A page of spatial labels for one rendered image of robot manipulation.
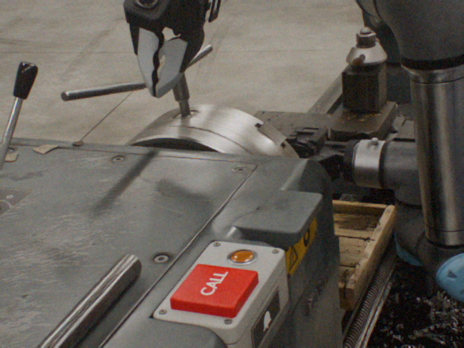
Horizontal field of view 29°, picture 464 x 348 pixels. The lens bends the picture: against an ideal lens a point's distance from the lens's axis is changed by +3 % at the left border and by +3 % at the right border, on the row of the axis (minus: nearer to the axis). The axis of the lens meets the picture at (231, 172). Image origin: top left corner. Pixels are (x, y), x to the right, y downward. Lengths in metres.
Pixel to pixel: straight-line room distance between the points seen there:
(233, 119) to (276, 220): 0.37
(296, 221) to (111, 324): 0.23
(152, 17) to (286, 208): 0.25
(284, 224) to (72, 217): 0.23
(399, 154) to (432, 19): 0.29
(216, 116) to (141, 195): 0.29
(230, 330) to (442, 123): 0.56
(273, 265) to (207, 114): 0.47
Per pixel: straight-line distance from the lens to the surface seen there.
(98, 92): 1.08
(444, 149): 1.22
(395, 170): 1.38
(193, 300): 0.75
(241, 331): 0.74
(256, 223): 0.88
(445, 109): 1.20
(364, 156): 1.39
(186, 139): 1.17
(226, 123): 1.21
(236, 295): 0.75
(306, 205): 0.91
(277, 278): 0.81
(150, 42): 1.06
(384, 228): 1.61
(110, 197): 0.98
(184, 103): 1.23
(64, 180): 1.04
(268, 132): 1.25
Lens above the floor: 1.66
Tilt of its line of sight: 24 degrees down
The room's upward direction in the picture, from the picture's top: 6 degrees counter-clockwise
